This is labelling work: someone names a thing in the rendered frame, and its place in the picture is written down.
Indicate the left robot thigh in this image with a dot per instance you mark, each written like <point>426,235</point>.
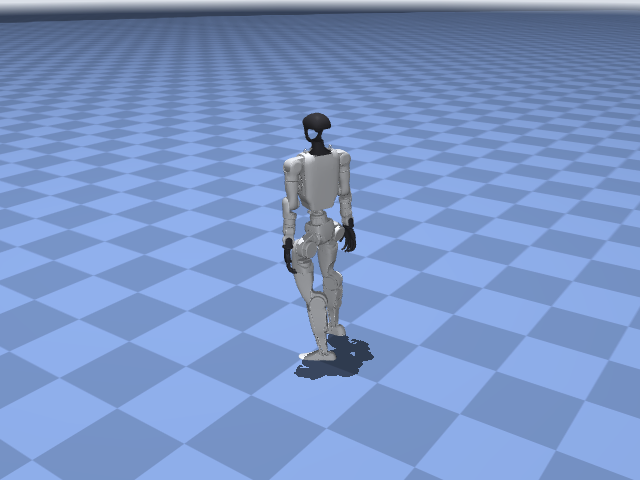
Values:
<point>304,249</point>

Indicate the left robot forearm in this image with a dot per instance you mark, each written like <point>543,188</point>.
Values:
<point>289,221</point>

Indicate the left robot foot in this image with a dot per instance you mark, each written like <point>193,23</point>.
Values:
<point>315,356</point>

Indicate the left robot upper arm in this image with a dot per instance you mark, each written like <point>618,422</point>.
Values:
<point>292,167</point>

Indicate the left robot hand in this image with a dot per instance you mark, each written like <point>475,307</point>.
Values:
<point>287,257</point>

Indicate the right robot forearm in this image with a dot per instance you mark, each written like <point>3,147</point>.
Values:
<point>345,208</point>

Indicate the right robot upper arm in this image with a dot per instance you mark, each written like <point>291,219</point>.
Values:
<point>344,173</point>

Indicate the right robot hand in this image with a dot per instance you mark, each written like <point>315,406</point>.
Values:
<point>349,236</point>

